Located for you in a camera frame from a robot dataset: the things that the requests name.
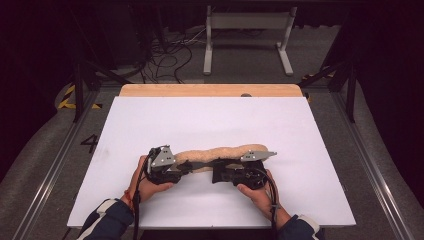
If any black metal stand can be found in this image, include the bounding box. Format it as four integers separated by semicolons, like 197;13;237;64
68;6;131;123
298;61;358;123

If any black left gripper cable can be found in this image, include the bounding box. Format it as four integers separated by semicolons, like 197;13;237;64
132;147;158;240

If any tangle of black floor cables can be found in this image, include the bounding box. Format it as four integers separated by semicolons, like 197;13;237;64
141;28;208;84

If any white metal stand frame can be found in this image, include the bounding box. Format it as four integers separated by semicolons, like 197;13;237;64
203;4;298;77

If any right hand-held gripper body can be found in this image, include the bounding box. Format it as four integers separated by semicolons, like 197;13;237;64
212;150;278;191

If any white table board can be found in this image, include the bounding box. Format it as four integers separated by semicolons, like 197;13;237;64
66;96;357;230

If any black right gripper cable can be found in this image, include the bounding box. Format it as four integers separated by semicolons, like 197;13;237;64
252;167;280;232

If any person's left hand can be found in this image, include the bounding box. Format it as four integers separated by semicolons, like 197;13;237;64
128;155;175;205

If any aluminium floor rail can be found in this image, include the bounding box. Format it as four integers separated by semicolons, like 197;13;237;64
333;91;414;240
13;89;101;240

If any tan fleece pad black lining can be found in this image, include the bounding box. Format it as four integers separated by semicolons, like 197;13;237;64
173;143;270;174

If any red bracelet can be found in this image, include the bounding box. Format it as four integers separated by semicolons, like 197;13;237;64
123;189;135;210

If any person's right hand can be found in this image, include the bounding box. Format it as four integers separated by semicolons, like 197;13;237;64
237;169;292;222

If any yellow black floor tape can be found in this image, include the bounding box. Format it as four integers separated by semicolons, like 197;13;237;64
57;84;103;110

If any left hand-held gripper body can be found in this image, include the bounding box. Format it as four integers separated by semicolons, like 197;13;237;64
146;144;183;185

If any wooden table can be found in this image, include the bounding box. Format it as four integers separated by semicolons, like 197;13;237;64
119;83;304;98

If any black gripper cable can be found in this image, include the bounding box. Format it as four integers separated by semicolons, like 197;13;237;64
132;147;158;240
252;167;280;232

